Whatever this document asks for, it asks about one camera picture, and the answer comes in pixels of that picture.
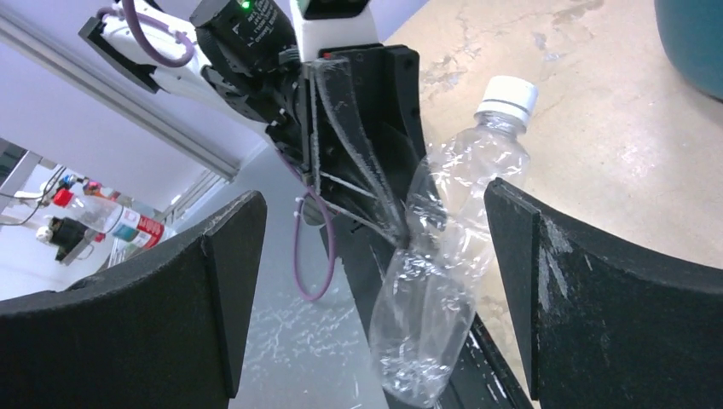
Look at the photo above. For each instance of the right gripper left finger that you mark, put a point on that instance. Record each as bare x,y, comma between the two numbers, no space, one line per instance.
165,329

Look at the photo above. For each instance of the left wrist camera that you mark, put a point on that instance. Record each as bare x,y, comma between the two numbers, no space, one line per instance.
323,25

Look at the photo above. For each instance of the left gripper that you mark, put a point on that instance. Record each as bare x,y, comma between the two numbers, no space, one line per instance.
359,138

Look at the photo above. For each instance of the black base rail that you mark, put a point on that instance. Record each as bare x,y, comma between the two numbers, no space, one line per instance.
428,347

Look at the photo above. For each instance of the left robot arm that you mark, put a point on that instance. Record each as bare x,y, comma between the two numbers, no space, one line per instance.
238,57

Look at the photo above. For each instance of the teal plastic bin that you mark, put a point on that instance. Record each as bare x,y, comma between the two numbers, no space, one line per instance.
691,36

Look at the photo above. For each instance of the clear bottle white cap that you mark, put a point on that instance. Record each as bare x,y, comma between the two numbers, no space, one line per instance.
445,207

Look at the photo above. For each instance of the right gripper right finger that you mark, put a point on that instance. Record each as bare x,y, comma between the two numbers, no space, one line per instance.
602,322

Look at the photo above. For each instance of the red labelled bottle in background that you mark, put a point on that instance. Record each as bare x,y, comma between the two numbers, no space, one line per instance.
113,219

